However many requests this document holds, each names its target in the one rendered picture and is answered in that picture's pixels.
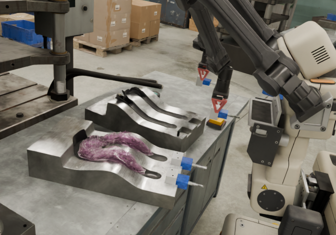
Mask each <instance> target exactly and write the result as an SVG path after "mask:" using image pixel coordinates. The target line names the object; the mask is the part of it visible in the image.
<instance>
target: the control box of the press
mask: <svg viewBox="0 0 336 235"><path fill-rule="evenodd" d="M68 1H69V12H68V13H65V50H66V51H68V52H69V53H70V62H69V63H68V64H66V65H65V69H69V68H74V44H73V38H74V37H76V36H82V35H84V34H87V33H92V32H94V0H68ZM34 26H35V33H36V34H38V35H42V37H43V47H44V49H48V48H47V37H49V38H52V13H51V12H49V11H34ZM66 89H67V90H69V95H70V96H74V78H72V79H70V80H69V81H68V82H67V83H66Z"/></svg>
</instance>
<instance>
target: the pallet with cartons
mask: <svg viewBox="0 0 336 235"><path fill-rule="evenodd" d="M161 7H162V4H160V3H155V2H150V1H145V0H132V7H131V22H130V36H129V40H131V41H132V46H135V47H140V45H141V43H143V44H150V41H158V37H159V29H160V15H161Z"/></svg>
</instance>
